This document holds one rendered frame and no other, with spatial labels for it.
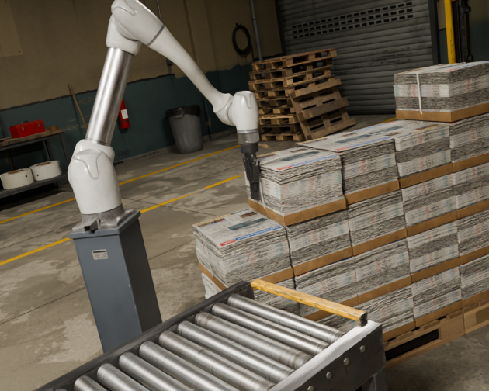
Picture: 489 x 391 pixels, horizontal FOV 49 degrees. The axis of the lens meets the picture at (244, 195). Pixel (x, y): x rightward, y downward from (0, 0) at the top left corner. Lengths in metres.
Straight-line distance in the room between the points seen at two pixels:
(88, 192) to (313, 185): 0.87
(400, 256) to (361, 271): 0.21
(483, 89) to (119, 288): 1.81
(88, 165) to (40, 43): 6.86
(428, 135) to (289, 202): 0.73
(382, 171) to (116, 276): 1.18
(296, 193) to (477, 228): 1.02
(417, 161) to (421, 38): 7.07
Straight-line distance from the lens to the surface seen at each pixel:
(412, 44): 9.58
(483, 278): 2.93
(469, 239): 2.80
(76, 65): 8.95
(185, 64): 2.12
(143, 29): 2.06
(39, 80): 8.70
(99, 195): 1.99
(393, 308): 2.60
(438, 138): 2.55
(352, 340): 1.40
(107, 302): 2.12
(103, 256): 2.04
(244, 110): 2.17
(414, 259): 2.59
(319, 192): 2.19
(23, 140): 7.74
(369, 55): 10.07
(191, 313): 1.67
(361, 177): 2.32
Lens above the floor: 1.53
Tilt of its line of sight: 15 degrees down
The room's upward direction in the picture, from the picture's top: 10 degrees counter-clockwise
